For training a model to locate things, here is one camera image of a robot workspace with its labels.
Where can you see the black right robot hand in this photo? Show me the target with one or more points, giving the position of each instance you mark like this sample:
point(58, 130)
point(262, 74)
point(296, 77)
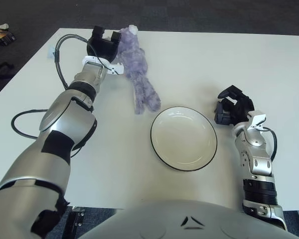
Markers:
point(235, 109)

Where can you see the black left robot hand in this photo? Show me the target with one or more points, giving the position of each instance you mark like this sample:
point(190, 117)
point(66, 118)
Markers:
point(102, 48)

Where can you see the purple plush doll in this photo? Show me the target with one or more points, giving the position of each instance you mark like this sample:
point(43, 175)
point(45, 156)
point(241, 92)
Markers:
point(134, 57)

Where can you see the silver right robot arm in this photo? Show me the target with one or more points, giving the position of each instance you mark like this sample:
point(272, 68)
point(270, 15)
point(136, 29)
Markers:
point(254, 142)

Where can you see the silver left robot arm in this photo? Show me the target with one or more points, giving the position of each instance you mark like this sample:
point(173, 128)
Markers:
point(64, 117)

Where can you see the white plate black rim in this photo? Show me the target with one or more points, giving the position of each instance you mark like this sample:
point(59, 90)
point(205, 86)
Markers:
point(184, 139)

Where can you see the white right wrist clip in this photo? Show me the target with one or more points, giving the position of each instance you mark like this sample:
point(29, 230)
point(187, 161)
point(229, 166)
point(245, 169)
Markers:
point(256, 119)

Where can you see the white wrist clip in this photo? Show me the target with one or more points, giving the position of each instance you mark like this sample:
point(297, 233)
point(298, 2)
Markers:
point(118, 69)
point(256, 119)

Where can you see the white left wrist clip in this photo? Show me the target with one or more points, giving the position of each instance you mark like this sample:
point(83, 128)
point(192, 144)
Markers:
point(118, 69)

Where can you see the brown black floor clutter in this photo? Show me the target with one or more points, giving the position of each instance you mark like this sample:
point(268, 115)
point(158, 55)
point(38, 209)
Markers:
point(1, 36)

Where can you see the black chair base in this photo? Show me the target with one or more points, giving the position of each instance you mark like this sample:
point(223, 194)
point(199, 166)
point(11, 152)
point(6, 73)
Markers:
point(0, 71)

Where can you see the silver robot torso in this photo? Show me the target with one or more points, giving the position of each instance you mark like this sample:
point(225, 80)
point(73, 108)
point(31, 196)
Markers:
point(177, 219)

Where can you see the black table bracket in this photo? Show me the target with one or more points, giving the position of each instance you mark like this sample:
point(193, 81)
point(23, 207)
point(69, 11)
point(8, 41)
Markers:
point(74, 221)

